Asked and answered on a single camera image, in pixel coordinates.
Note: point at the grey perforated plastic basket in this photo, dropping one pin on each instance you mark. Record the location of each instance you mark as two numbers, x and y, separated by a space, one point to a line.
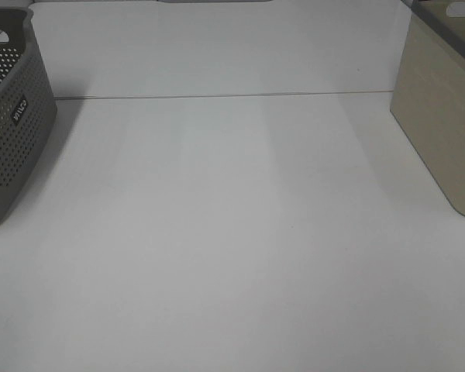
27 105

